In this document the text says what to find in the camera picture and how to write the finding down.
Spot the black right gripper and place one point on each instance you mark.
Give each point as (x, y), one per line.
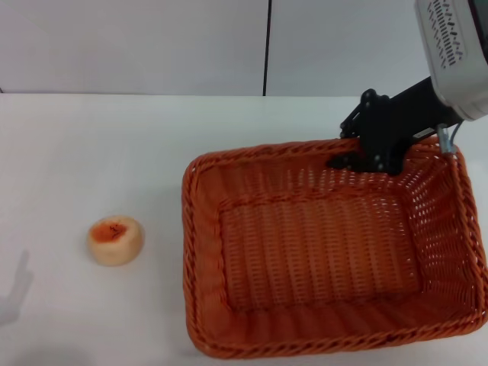
(396, 122)

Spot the orange woven plastic basket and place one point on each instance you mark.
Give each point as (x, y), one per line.
(316, 251)

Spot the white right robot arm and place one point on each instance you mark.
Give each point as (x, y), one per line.
(453, 49)

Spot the round bread with orange centre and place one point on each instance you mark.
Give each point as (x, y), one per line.
(114, 246)

